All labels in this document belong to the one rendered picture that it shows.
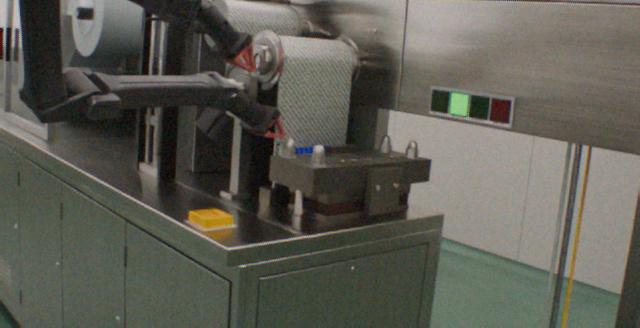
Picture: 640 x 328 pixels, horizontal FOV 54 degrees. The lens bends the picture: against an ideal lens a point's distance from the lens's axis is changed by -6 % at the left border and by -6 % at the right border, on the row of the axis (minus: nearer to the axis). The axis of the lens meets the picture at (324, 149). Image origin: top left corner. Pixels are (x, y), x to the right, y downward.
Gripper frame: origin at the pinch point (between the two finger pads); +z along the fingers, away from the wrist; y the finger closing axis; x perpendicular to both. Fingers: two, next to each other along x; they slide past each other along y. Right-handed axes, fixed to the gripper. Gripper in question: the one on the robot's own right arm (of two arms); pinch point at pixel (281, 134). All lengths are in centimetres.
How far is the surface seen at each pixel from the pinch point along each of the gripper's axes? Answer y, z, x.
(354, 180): 20.0, 9.5, -3.5
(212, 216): 12.3, -15.8, -26.0
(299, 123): 0.3, 3.1, 4.9
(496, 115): 41, 21, 24
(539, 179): -76, 252, 91
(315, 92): 0.3, 3.0, 13.9
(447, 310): -65, 200, -9
